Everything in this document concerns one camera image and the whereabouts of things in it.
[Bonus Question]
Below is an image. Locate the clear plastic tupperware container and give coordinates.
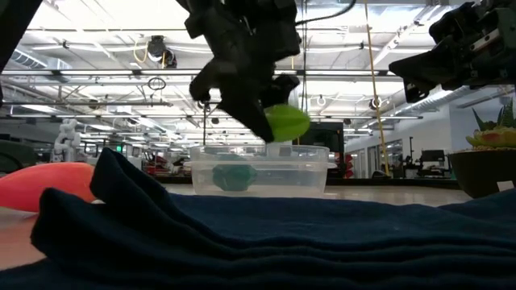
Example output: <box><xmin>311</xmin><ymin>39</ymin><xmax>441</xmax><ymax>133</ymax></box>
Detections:
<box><xmin>183</xmin><ymin>143</ymin><xmax>338</xmax><ymax>199</ymax></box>

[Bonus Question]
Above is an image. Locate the small background desk monitor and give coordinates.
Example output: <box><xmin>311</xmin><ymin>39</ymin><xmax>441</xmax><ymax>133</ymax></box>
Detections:
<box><xmin>418</xmin><ymin>148</ymin><xmax>447</xmax><ymax>164</ymax></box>

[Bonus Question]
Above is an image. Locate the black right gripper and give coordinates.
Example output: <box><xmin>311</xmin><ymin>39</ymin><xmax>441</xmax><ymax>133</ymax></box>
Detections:
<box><xmin>389</xmin><ymin>6</ymin><xmax>516</xmax><ymax>104</ymax></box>

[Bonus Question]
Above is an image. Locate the orange-red toy produce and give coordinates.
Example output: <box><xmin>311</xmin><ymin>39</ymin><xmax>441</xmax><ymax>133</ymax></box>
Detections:
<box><xmin>0</xmin><ymin>161</ymin><xmax>98</xmax><ymax>213</ymax></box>

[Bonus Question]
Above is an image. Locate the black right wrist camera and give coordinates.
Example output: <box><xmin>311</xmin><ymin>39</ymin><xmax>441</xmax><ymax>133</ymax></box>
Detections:
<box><xmin>428</xmin><ymin>1</ymin><xmax>491</xmax><ymax>45</ymax></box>

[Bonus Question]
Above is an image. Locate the black ceiling fixture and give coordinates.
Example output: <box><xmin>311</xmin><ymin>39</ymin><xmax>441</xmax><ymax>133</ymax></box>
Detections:
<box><xmin>145</xmin><ymin>35</ymin><xmax>178</xmax><ymax>69</ymax></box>

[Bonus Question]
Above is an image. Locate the lime green toy produce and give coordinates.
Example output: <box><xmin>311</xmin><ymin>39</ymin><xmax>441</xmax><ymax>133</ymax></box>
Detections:
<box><xmin>264</xmin><ymin>103</ymin><xmax>311</xmax><ymax>143</ymax></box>

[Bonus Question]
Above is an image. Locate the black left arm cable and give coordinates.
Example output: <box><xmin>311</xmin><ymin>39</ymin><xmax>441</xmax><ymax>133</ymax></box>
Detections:
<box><xmin>296</xmin><ymin>0</ymin><xmax>358</xmax><ymax>26</ymax></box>

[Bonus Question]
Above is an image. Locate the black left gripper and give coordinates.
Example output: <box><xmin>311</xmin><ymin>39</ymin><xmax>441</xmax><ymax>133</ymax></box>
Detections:
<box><xmin>177</xmin><ymin>0</ymin><xmax>302</xmax><ymax>144</ymax></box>

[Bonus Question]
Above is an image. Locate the black background monitor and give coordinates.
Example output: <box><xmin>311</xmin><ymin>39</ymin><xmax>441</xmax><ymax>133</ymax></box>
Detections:
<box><xmin>300</xmin><ymin>122</ymin><xmax>347</xmax><ymax>178</ymax></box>

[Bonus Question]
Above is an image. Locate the black background stand pole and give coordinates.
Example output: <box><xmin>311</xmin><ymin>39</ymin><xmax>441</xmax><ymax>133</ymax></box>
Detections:
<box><xmin>201</xmin><ymin>100</ymin><xmax>210</xmax><ymax>147</ymax></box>

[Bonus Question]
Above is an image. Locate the black hanging cable loop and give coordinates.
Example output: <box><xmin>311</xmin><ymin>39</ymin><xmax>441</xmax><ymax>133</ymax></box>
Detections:
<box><xmin>147</xmin><ymin>76</ymin><xmax>167</xmax><ymax>92</ymax></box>

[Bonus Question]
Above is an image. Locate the dark blue folded cloth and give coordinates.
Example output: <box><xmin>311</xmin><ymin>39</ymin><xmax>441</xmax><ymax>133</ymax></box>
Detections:
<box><xmin>0</xmin><ymin>147</ymin><xmax>516</xmax><ymax>290</ymax></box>

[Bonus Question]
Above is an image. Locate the yellow hanging cable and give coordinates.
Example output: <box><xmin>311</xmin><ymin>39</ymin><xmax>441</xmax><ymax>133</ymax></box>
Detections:
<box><xmin>362</xmin><ymin>0</ymin><xmax>392</xmax><ymax>176</ymax></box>

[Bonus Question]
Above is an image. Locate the red background object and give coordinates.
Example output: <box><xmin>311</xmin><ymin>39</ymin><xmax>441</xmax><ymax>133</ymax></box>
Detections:
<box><xmin>343</xmin><ymin>154</ymin><xmax>355</xmax><ymax>180</ymax></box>

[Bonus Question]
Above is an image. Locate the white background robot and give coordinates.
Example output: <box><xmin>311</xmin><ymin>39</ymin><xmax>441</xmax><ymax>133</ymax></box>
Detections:
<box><xmin>52</xmin><ymin>118</ymin><xmax>82</xmax><ymax>164</ymax></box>

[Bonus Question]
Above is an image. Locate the dark green toy produce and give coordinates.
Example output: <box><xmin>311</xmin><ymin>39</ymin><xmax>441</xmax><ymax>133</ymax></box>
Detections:
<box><xmin>211</xmin><ymin>155</ymin><xmax>259</xmax><ymax>193</ymax></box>

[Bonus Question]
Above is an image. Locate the potted succulent plant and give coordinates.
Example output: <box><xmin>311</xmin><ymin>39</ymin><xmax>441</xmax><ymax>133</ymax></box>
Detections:
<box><xmin>447</xmin><ymin>98</ymin><xmax>516</xmax><ymax>200</ymax></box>

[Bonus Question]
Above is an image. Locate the black metal table frame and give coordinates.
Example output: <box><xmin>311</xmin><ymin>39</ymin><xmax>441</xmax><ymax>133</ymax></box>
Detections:
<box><xmin>160</xmin><ymin>176</ymin><xmax>463</xmax><ymax>190</ymax></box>

